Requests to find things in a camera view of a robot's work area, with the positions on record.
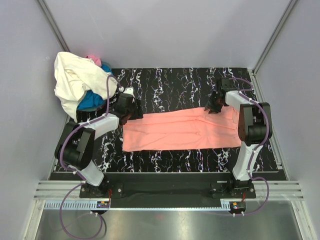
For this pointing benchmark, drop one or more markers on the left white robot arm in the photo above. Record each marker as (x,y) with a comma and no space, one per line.
(76,144)

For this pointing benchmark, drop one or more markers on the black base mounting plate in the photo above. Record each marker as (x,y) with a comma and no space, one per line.
(169,190)

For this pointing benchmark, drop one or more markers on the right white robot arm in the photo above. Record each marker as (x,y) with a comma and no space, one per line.
(254,127)

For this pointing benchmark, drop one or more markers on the slotted cable duct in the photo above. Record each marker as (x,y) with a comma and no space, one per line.
(76,205)
(233,204)

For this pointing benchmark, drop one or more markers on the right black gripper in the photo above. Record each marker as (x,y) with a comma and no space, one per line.
(210,106)

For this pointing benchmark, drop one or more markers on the cream t shirt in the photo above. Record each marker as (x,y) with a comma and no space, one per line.
(75,76)

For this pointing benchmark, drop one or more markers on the left slotted cable duct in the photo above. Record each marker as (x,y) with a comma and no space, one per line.
(76,205)

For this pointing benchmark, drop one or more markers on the right slotted cable duct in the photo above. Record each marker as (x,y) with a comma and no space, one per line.
(233,204)

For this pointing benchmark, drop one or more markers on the blue t shirt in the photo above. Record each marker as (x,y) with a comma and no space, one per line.
(91,100)

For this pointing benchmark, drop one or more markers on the salmon pink t shirt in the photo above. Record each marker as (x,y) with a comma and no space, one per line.
(188,129)

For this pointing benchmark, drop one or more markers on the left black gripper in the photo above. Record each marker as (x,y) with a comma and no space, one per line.
(137,106)

